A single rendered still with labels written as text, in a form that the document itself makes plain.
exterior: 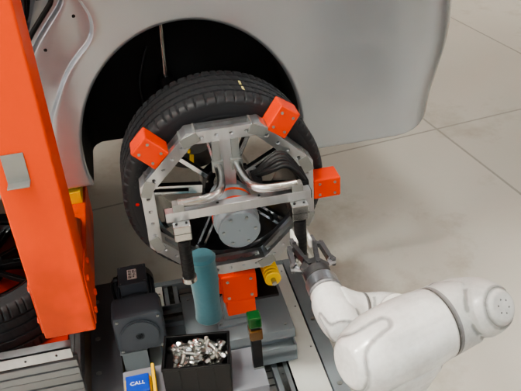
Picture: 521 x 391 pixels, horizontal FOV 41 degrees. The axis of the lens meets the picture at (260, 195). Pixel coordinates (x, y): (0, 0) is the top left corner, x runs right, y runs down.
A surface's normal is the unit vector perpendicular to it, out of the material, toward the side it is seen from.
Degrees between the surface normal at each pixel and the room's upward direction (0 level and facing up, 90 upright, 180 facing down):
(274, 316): 0
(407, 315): 9
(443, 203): 0
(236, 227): 90
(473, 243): 0
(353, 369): 84
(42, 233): 90
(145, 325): 90
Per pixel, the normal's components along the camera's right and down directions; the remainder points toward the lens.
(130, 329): 0.22, 0.52
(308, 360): -0.06, -0.84
